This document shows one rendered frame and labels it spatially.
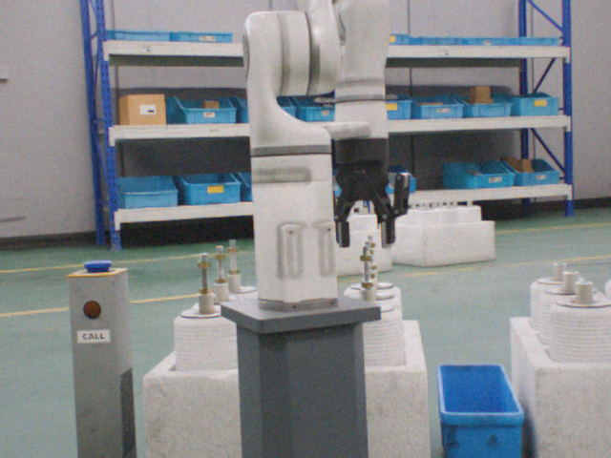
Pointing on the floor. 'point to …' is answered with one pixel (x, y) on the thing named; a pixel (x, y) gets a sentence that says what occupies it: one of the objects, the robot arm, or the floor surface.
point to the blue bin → (478, 411)
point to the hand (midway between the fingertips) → (365, 239)
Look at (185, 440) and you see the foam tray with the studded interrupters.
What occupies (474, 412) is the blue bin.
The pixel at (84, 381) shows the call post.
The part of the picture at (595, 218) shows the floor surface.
